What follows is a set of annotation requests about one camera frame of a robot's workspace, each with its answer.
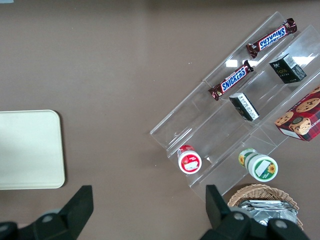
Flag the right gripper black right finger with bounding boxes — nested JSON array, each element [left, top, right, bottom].
[[199, 184, 254, 240]]

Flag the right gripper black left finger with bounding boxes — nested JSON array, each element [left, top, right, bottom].
[[17, 184, 94, 240]]

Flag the light tan wicker basket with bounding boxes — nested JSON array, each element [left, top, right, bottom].
[[227, 184, 305, 231]]

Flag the beige rectangular tray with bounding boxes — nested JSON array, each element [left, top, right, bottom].
[[0, 109, 66, 190]]

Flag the silver foil containers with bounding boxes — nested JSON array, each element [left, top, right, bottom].
[[237, 199, 300, 227]]

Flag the red white lidded cup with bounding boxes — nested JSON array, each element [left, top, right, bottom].
[[176, 144, 203, 174]]

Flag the green white lidded cup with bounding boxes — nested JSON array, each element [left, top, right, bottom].
[[237, 147, 279, 183]]

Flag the clear acrylic stepped riser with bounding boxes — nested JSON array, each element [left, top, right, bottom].
[[149, 11, 320, 204]]

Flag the small black box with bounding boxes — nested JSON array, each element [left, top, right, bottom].
[[269, 53, 308, 85], [228, 92, 260, 123]]

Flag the red chocolate chip cookie box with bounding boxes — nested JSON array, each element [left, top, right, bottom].
[[274, 86, 320, 142]]

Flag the Snickers chocolate bar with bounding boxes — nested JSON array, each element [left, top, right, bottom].
[[246, 17, 299, 60], [208, 59, 255, 102]]

